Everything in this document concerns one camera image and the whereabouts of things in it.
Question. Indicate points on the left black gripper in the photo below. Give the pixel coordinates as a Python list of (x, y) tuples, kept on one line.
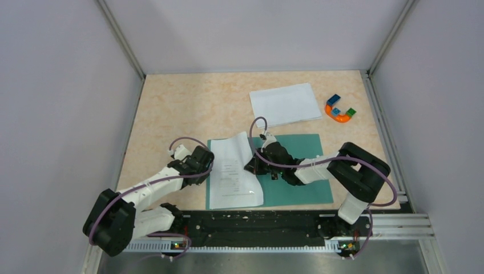
[(202, 178)]

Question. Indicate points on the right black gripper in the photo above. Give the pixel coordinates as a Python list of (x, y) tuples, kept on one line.
[(254, 166)]

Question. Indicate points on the printed white paper sheet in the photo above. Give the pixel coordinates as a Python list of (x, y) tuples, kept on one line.
[(229, 184)]

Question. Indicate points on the green plastic folder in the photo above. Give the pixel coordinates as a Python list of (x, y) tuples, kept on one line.
[(278, 192)]

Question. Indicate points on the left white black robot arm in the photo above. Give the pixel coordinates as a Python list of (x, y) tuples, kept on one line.
[(119, 217)]

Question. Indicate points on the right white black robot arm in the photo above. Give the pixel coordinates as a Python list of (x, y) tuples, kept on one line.
[(361, 173)]

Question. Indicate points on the blank white paper sheets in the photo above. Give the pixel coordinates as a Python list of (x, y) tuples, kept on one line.
[(285, 105)]

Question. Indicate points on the light blue toy brick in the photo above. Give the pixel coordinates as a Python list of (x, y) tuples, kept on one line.
[(335, 111)]

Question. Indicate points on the orange curved toy block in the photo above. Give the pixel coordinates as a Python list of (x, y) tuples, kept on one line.
[(341, 118)]

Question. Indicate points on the dark blue toy brick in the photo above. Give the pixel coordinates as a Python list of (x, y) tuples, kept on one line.
[(333, 100)]

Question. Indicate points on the green toy brick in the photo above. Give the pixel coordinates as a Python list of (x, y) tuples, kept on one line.
[(350, 112)]

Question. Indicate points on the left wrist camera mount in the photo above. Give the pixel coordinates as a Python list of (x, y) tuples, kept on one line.
[(181, 153)]

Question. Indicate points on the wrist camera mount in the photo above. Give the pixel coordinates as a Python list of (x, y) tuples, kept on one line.
[(268, 139), (181, 153)]

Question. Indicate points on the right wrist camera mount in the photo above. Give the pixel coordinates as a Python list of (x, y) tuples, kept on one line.
[(268, 139)]

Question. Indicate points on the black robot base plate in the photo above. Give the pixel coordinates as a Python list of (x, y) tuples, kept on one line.
[(265, 228)]

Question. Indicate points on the grey slotted cable duct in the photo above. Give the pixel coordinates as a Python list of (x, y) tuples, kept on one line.
[(167, 246)]

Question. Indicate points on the aluminium frame rail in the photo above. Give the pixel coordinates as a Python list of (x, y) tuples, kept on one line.
[(402, 224)]

